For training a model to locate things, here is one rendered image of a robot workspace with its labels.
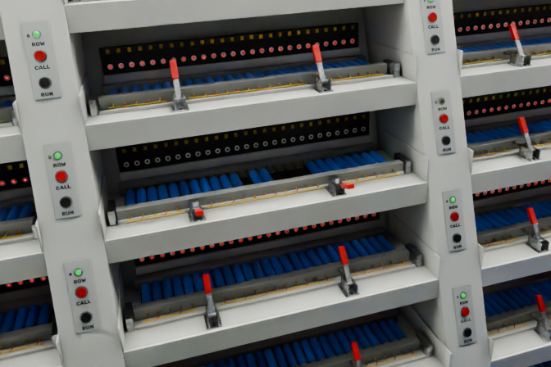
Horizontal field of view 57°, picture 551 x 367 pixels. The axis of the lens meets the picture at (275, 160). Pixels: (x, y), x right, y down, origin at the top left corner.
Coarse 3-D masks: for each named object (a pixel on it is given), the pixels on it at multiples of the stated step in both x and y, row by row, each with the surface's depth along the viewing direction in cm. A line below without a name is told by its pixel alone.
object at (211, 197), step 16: (304, 176) 98; (320, 176) 98; (352, 176) 100; (368, 176) 101; (384, 176) 100; (208, 192) 94; (224, 192) 94; (240, 192) 94; (256, 192) 95; (272, 192) 96; (128, 208) 90; (144, 208) 90; (160, 208) 91; (176, 208) 92
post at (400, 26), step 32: (416, 0) 96; (448, 0) 97; (384, 32) 106; (416, 32) 96; (448, 32) 98; (448, 64) 98; (416, 96) 98; (384, 128) 113; (416, 128) 100; (448, 160) 99; (416, 224) 106; (448, 256) 100; (448, 288) 101; (480, 288) 102; (448, 320) 101; (480, 320) 103; (480, 352) 103
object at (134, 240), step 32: (224, 160) 106; (416, 160) 101; (320, 192) 97; (352, 192) 96; (384, 192) 96; (416, 192) 98; (128, 224) 89; (160, 224) 89; (192, 224) 88; (224, 224) 90; (256, 224) 91; (288, 224) 93; (128, 256) 87
